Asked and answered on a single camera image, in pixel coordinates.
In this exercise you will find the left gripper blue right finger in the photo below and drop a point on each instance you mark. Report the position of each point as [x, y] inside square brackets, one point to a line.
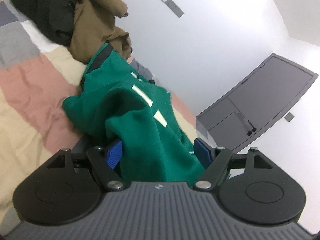
[204, 153]

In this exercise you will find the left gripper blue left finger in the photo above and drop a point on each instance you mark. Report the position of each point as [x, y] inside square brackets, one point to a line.
[114, 153]

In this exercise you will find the green sweatshirt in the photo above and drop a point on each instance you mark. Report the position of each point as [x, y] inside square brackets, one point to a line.
[115, 102]

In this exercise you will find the grey door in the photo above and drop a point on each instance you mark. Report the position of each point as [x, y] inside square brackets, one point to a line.
[263, 97]

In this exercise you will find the patchwork bed cover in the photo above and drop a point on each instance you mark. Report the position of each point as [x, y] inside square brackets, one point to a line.
[37, 75]

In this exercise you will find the brown garment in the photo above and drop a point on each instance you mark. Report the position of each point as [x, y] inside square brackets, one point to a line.
[94, 25]

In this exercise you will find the black garment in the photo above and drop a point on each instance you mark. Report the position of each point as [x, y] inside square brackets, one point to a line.
[54, 18]

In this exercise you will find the black door handle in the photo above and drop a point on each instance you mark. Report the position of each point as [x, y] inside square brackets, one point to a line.
[252, 129]

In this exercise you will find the small wall switch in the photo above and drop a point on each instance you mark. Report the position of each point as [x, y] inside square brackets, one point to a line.
[289, 117]

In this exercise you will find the grey wall panel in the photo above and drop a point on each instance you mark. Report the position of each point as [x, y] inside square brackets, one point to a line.
[173, 7]

